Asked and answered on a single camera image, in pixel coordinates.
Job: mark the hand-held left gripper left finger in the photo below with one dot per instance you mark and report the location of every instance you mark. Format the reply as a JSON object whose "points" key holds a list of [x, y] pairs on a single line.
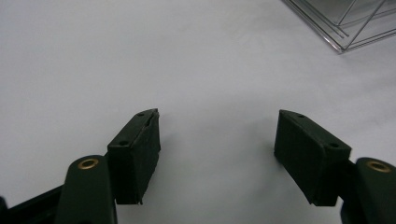
{"points": [[134, 161]]}

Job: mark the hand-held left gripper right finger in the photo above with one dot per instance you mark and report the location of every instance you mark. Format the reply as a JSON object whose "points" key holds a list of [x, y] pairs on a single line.
{"points": [[311, 155]]}

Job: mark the clear plastic box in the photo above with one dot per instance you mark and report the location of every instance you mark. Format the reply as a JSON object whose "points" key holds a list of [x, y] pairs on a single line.
{"points": [[358, 18]]}

